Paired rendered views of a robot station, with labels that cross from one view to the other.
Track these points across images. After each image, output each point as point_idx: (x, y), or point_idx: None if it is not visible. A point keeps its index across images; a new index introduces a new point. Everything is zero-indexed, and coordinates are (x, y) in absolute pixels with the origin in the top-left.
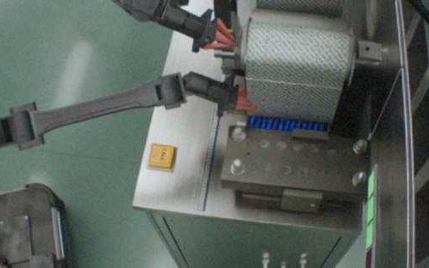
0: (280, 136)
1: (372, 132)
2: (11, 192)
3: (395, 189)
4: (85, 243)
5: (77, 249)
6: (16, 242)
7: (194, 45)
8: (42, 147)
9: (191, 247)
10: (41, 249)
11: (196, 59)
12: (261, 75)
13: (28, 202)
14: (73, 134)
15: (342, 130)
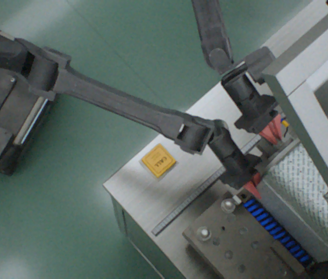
0: (261, 235)
1: None
2: None
3: None
4: (54, 138)
5: (43, 138)
6: None
7: (240, 121)
8: (80, 10)
9: (134, 235)
10: (4, 121)
11: (260, 90)
12: (276, 189)
13: None
14: (121, 21)
15: None
